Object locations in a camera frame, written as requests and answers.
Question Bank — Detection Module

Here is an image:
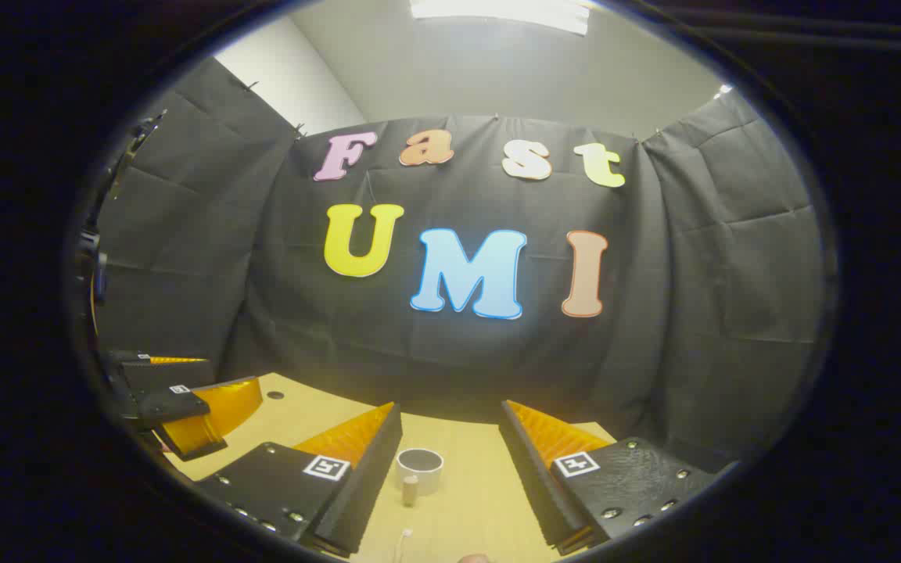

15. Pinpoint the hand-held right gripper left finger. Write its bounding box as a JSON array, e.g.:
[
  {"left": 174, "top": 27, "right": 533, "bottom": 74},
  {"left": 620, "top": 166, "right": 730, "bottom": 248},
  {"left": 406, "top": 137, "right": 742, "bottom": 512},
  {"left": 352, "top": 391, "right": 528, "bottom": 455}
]
[{"left": 194, "top": 402, "right": 403, "bottom": 559}]

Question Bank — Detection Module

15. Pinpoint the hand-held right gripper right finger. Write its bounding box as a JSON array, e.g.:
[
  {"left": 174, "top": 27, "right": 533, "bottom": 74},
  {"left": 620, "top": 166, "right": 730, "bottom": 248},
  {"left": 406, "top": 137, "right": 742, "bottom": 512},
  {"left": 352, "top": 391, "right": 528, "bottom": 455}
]
[{"left": 500, "top": 400, "right": 725, "bottom": 557}]

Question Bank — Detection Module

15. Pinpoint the white cup with wooden handle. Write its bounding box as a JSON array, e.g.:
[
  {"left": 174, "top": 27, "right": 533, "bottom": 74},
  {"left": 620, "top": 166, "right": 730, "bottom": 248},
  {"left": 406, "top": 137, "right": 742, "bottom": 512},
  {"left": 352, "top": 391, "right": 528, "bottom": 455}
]
[{"left": 396, "top": 448, "right": 445, "bottom": 507}]

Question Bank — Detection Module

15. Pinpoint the light wooden desktop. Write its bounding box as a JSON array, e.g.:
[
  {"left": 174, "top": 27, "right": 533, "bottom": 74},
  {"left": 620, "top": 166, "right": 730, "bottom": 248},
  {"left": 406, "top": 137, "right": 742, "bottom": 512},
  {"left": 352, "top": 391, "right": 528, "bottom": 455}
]
[{"left": 163, "top": 372, "right": 619, "bottom": 563}]

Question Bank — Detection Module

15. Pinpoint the ceiling light panel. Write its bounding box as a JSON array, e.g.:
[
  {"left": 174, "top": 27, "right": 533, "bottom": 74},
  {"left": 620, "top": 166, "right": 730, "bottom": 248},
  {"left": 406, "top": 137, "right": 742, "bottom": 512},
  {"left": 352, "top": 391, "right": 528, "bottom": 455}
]
[{"left": 410, "top": 0, "right": 592, "bottom": 36}]

